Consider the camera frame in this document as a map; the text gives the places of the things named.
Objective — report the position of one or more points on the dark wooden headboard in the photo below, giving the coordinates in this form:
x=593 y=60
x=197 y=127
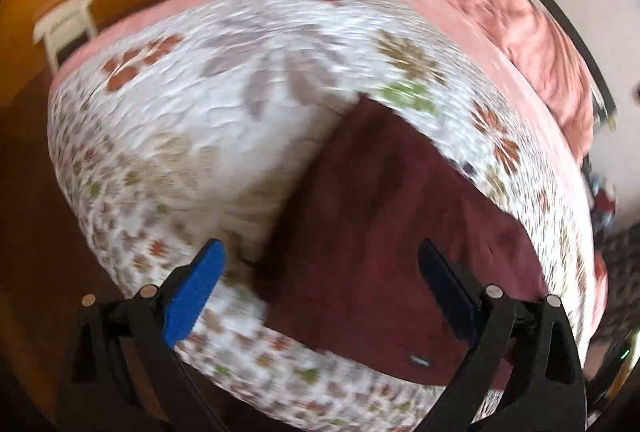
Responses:
x=602 y=90

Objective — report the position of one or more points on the small white stool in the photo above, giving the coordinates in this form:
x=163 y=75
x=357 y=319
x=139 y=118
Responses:
x=65 y=27

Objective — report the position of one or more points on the crumpled pink blanket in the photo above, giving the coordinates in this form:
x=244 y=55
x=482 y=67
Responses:
x=525 y=27

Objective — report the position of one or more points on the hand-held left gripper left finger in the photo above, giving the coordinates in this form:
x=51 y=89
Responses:
x=195 y=292

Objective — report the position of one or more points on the white floral quilt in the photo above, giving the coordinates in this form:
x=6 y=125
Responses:
x=225 y=112

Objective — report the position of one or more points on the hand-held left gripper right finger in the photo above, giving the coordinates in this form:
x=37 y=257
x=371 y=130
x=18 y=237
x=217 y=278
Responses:
x=447 y=287

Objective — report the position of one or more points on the maroon pants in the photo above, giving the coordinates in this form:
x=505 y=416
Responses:
x=400 y=222

